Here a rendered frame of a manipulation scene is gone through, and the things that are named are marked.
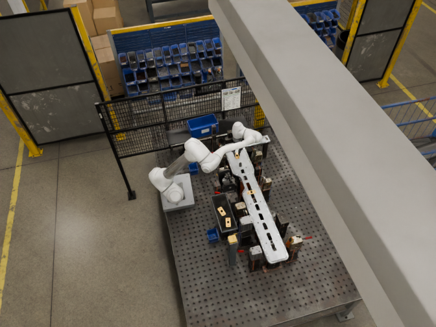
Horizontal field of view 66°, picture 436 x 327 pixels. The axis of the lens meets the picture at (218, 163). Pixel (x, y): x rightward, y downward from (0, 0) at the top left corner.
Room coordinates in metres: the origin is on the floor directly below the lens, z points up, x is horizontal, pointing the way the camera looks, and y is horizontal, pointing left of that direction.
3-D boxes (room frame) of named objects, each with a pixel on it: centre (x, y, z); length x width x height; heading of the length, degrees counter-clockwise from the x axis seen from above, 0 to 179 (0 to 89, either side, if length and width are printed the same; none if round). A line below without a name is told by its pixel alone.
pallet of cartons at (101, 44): (4.97, 1.98, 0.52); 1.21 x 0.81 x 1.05; 17
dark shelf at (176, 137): (2.65, 0.10, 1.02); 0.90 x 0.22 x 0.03; 104
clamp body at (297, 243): (1.30, -0.63, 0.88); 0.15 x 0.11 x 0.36; 104
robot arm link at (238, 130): (2.27, -0.21, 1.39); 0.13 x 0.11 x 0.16; 62
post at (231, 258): (1.27, -0.10, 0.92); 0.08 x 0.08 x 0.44; 14
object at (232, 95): (2.84, -0.16, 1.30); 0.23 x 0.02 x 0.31; 104
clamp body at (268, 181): (1.92, -0.46, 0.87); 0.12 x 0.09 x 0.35; 104
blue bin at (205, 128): (2.64, 0.15, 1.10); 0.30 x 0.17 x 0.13; 109
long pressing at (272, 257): (1.81, -0.32, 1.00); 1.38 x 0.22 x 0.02; 14
